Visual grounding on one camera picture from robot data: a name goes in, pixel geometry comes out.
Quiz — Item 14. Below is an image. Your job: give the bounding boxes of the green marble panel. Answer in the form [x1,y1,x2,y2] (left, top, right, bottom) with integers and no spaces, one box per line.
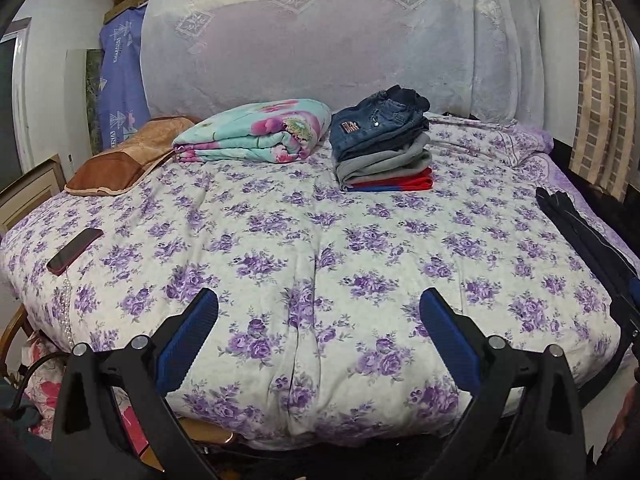
[86,49,106,153]

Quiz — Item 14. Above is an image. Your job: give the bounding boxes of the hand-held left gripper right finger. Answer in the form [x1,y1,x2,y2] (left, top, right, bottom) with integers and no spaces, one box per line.
[419,287,589,480]

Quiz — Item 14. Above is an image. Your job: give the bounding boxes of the striped beige curtain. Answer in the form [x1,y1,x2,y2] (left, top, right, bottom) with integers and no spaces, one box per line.
[567,0,636,201]

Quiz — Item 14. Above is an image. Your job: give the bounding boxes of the red folded garment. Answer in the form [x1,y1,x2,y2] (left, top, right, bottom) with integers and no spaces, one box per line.
[345,167,435,193]

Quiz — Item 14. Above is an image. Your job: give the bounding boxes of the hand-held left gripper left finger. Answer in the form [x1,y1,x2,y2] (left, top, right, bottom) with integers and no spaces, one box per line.
[50,287,220,480]

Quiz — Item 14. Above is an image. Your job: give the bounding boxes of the purple floral bedspread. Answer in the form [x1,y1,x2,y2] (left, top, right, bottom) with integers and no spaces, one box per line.
[0,112,631,448]

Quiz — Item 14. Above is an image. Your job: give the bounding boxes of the lilac covered headboard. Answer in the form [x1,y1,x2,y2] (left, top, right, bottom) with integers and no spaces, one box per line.
[140,0,546,126]

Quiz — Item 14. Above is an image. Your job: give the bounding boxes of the dark navy garment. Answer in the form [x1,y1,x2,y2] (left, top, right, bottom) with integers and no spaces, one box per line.
[535,186,640,311]

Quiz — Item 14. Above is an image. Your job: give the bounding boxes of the pink floral cloth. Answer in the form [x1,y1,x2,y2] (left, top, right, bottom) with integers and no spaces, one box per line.
[22,332,68,416]

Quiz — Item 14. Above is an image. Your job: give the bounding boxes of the white bead string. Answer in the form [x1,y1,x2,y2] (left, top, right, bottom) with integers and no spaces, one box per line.
[61,280,76,348]

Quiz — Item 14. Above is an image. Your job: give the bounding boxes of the grey folded garment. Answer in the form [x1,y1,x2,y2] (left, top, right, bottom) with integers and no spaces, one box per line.
[335,132,433,191]

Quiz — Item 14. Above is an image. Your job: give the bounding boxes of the dark smartphone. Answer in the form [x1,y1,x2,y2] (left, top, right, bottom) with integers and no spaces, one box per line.
[46,228,104,276]

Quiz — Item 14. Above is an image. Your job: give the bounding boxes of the white door frame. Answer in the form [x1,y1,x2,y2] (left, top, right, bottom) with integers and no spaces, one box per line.
[0,17,33,176]

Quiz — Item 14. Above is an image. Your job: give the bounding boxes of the folded floral blanket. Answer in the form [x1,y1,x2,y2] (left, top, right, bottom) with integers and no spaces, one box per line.
[171,98,332,164]

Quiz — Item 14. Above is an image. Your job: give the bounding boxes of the wooden picture frame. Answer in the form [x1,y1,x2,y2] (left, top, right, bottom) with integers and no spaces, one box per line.
[0,155,66,233]

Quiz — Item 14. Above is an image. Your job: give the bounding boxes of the black cable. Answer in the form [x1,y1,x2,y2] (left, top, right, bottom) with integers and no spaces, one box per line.
[12,352,68,413]

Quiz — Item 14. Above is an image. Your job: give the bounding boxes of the brown pillow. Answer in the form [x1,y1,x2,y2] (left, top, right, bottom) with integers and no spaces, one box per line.
[65,116,198,197]

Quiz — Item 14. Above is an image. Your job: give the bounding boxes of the wooden chair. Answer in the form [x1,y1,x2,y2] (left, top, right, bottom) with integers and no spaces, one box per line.
[0,305,31,386]

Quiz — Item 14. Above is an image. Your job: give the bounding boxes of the blue printed bag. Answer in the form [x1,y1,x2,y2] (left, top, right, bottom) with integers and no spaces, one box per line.
[98,5,151,153]

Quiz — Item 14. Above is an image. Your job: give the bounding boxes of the purple bed sheet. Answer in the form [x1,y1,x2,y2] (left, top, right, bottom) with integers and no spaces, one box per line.
[495,125,640,281]

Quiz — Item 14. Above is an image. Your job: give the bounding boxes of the blue denim pants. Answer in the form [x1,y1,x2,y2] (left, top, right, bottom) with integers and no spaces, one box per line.
[330,85,432,163]

